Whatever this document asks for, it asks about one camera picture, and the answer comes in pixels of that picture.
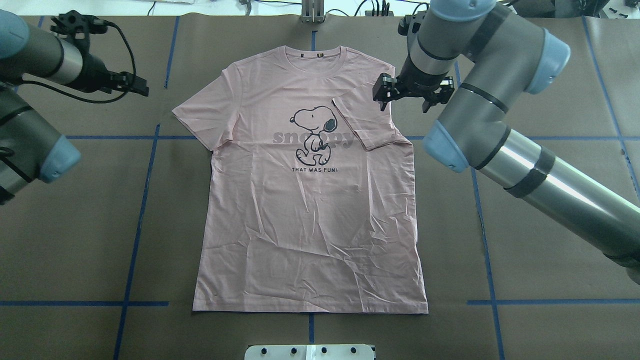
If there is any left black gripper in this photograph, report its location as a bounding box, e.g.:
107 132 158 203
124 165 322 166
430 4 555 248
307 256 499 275
87 63 149 97

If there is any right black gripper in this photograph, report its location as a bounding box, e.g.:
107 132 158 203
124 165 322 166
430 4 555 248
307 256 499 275
372 71 455 114

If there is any pink Snoopy t-shirt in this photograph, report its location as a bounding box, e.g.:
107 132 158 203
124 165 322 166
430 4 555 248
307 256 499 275
173 46 429 314

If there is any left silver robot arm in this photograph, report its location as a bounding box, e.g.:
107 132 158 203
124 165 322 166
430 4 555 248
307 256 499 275
0 9 149 205

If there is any long blue tape strip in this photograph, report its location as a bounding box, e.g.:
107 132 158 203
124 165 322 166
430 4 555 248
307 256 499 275
446 17 506 360

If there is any blue tape strip left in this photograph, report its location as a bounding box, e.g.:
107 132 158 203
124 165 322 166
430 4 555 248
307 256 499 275
112 15 180 360

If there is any white mounting plate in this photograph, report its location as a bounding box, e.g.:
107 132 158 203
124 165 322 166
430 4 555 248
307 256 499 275
244 343 377 360

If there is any aluminium frame post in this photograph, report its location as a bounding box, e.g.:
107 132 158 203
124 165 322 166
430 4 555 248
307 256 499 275
301 0 326 24

